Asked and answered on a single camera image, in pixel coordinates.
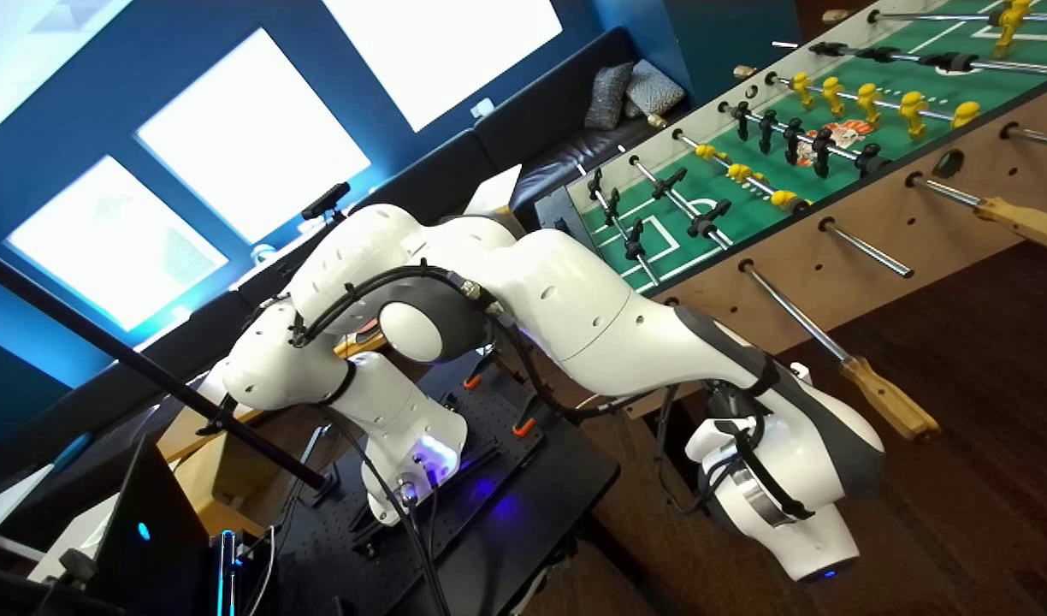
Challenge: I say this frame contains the foosball table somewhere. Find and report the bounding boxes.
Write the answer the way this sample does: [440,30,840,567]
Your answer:
[539,0,1047,356]

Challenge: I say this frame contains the black tripod pole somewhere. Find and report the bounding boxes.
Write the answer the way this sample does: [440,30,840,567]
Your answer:
[0,262,337,495]

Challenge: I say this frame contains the foosball rod black players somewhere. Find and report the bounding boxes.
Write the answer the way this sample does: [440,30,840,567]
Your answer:
[691,143,914,276]
[580,167,939,437]

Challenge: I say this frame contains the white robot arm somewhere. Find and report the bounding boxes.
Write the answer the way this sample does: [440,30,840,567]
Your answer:
[216,202,882,581]

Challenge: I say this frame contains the black camera on stand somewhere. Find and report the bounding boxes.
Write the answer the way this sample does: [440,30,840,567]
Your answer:
[301,181,351,218]

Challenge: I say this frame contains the cardboard box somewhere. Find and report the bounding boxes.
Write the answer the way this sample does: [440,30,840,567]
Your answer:
[156,412,290,537]

